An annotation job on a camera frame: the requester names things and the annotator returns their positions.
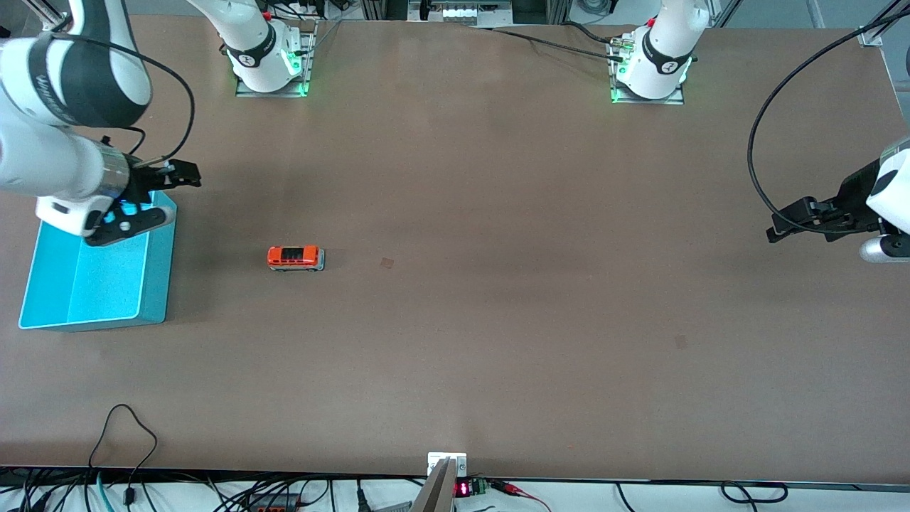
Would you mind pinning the grey camera mount pole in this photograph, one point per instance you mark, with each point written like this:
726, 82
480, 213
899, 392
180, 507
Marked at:
437, 494

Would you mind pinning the aluminium corner bracket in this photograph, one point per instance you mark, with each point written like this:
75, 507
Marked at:
53, 14
869, 35

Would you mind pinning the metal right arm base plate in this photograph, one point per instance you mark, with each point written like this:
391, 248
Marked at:
307, 64

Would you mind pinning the red digit display board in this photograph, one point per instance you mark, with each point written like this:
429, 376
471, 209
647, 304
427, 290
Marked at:
463, 489

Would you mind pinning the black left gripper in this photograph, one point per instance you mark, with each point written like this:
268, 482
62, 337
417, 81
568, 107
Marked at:
852, 198

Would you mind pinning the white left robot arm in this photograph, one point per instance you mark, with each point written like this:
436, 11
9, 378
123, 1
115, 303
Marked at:
661, 57

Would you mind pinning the metal equipment rack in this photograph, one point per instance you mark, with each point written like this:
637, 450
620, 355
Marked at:
462, 14

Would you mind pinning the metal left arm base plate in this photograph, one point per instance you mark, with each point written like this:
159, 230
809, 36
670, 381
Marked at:
675, 98

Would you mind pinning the green terminal block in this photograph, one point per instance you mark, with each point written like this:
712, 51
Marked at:
480, 486

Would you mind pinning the blue plastic box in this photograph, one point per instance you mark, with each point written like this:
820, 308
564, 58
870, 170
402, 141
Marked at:
106, 284

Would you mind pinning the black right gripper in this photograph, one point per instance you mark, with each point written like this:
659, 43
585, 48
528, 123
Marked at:
140, 181

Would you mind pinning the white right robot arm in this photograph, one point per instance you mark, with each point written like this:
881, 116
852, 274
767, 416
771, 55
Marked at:
43, 163

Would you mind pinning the dark power strip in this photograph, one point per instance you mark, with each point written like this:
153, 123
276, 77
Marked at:
274, 506

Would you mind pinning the white mounting bracket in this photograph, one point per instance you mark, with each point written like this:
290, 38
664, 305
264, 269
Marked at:
435, 461

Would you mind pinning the orange toy bus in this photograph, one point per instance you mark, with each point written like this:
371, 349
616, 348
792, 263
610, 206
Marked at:
295, 259

